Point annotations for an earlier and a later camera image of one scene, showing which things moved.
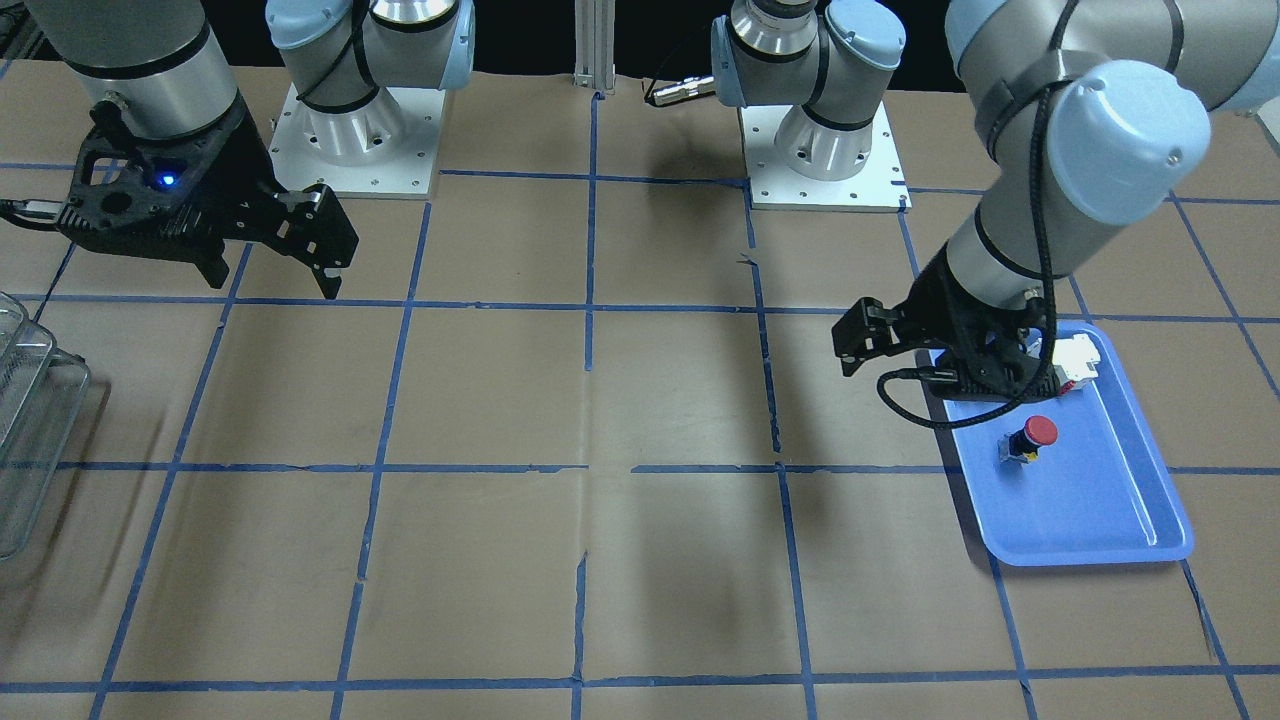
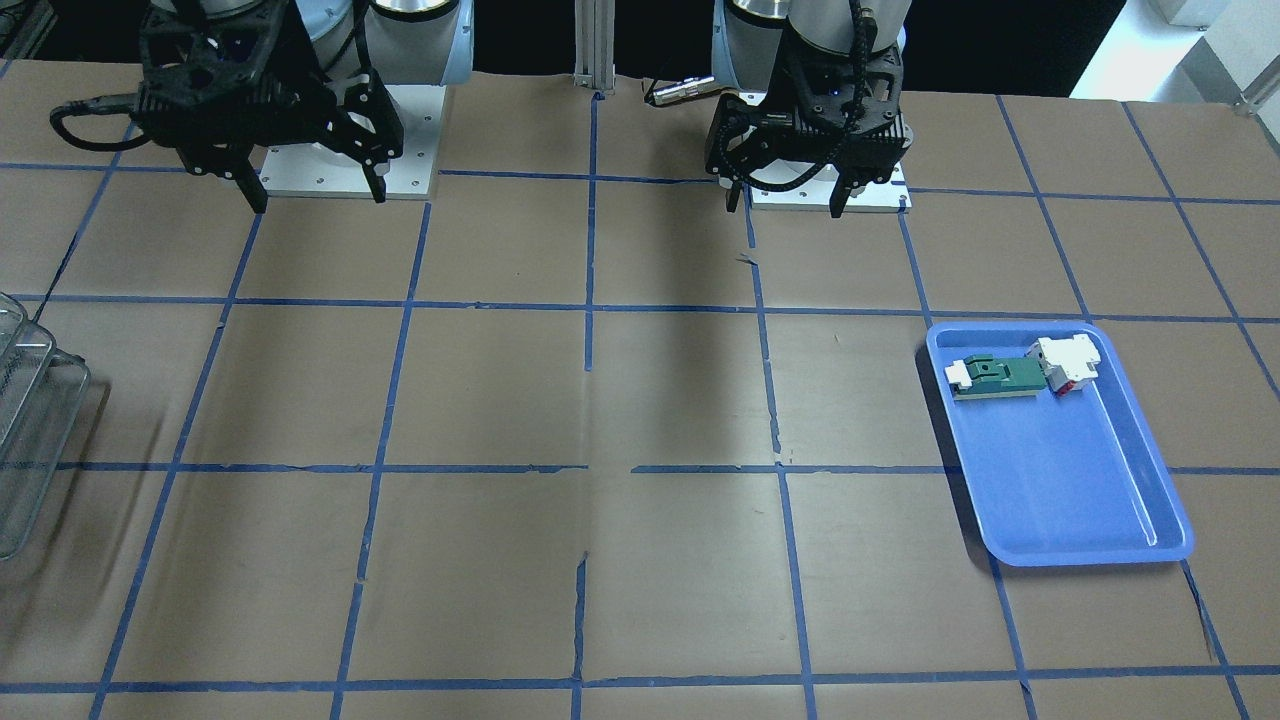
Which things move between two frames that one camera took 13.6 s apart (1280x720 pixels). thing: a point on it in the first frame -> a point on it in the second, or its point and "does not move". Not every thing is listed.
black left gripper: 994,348 -> 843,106
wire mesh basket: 42,392 does not move
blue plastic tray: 1097,494 does not move
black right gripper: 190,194 -> 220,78
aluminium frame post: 594,32 does not move
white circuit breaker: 1074,360 does not move
